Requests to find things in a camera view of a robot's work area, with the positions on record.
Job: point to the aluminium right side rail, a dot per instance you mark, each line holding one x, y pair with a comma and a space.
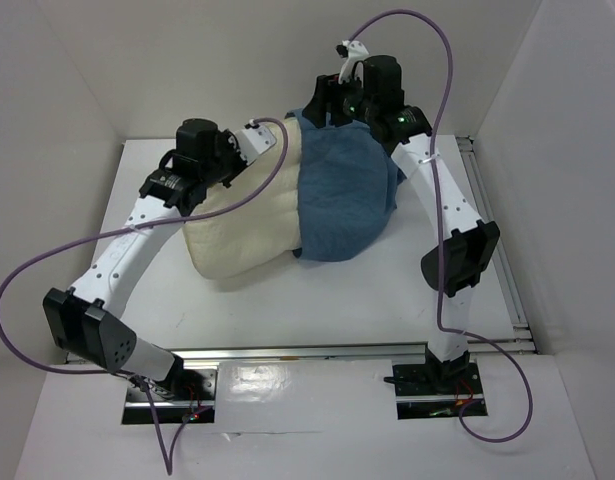
523, 336

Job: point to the blue pillowcase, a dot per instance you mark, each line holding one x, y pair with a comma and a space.
347, 188

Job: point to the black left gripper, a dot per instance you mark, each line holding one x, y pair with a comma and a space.
228, 141

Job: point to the aluminium front rail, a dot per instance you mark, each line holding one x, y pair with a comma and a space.
304, 352

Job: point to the aluminium rail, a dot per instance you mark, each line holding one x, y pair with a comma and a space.
304, 352
523, 336

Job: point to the cream quilted pillow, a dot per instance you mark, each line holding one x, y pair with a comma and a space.
227, 246

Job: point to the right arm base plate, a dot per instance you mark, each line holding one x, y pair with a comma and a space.
419, 397

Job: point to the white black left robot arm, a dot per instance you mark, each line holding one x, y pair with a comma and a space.
85, 319

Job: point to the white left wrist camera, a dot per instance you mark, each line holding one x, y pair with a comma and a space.
253, 140

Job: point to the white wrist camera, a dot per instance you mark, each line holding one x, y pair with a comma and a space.
253, 140
351, 52

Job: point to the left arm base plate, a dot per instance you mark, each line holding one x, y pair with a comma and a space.
195, 404

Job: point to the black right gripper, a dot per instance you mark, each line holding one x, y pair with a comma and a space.
325, 98

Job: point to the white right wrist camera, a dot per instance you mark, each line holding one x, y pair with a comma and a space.
351, 52

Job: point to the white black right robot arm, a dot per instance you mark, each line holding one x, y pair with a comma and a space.
369, 90

